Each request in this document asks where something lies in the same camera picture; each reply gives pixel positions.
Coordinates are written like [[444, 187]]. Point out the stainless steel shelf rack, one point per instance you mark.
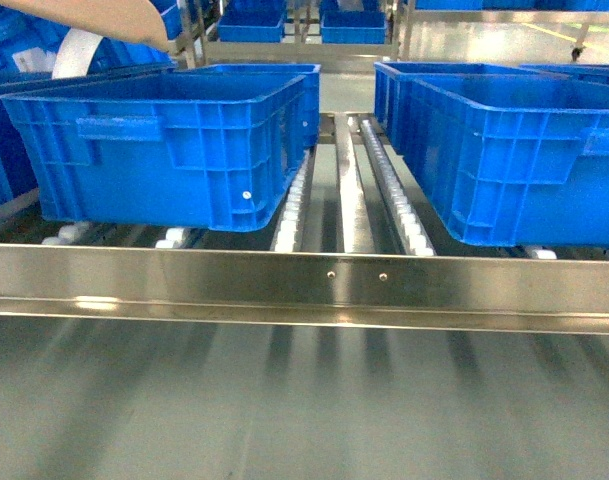
[[352, 246]]

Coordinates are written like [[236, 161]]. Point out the blue crate front left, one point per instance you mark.
[[211, 151]]

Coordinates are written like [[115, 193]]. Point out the blue crate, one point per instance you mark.
[[211, 151], [311, 86], [513, 160], [393, 85]]

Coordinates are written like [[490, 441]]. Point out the blue crate back left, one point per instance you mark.
[[311, 86]]

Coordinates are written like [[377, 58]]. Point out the blue crate back right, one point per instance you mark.
[[393, 85]]

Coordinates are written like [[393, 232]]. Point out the blue far bin right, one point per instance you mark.
[[353, 27]]

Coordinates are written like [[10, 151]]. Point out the blue bin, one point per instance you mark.
[[251, 26], [353, 27]]

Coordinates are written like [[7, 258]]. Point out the blue crate front right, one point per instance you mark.
[[513, 160]]

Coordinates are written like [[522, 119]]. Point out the blue far bin left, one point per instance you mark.
[[251, 26]]

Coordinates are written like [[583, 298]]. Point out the white curved strip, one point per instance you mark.
[[76, 54]]

